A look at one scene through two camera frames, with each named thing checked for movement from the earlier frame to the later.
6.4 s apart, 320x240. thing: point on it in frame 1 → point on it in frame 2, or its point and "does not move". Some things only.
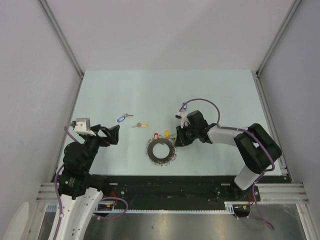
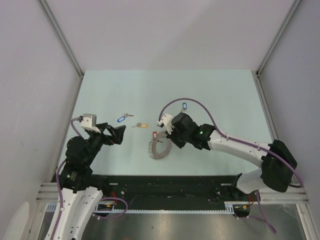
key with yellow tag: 139,125 does not move
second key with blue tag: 120,119 does not move
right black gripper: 181,140 → 171,136
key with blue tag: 184,107 does not move
